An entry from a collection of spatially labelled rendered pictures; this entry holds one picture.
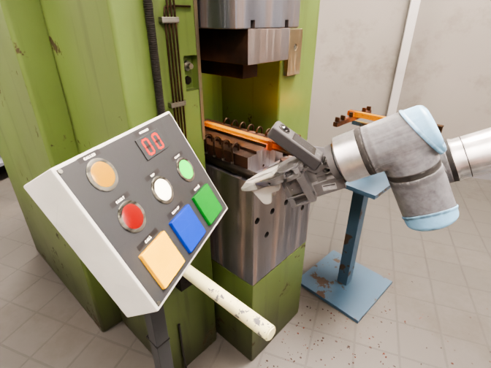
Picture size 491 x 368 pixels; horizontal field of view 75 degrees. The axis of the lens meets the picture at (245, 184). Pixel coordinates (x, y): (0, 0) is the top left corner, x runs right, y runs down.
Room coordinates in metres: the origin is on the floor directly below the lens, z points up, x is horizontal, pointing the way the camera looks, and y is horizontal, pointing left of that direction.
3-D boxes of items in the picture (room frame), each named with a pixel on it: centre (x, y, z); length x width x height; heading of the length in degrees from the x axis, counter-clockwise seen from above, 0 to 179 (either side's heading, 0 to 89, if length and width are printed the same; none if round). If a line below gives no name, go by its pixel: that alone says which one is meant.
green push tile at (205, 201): (0.63, 0.09, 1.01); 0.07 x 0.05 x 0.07; 163
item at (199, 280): (0.73, 0.09, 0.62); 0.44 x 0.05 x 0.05; 48
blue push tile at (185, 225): (0.54, 0.12, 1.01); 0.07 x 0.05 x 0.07; 163
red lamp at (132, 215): (0.46, 0.19, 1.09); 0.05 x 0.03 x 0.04; 138
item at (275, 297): (1.24, 0.05, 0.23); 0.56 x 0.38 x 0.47; 48
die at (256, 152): (1.19, 0.08, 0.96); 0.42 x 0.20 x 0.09; 48
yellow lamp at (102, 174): (0.47, 0.23, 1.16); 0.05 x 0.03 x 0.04; 138
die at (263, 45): (1.19, 0.08, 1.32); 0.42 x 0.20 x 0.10; 48
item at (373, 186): (1.40, -0.58, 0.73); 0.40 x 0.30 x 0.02; 134
